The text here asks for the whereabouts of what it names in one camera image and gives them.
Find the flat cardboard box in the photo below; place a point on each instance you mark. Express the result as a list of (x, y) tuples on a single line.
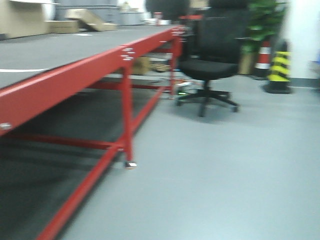
[(63, 27)]

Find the tilted cardboard box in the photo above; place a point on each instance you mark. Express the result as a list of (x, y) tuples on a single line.
[(89, 20)]

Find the green potted plant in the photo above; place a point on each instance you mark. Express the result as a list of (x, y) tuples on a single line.
[(266, 17)]

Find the red metal table frame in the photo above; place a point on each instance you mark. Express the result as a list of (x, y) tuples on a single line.
[(61, 129)]

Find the dark grey table mat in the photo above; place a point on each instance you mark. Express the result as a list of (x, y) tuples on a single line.
[(25, 57)]

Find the red white traffic cone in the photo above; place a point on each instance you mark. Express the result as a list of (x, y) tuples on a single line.
[(262, 64)]

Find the black office chair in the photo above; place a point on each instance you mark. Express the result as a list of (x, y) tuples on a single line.
[(222, 33)]

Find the yellow black striped bollard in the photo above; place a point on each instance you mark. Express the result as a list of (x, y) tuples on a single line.
[(278, 81)]

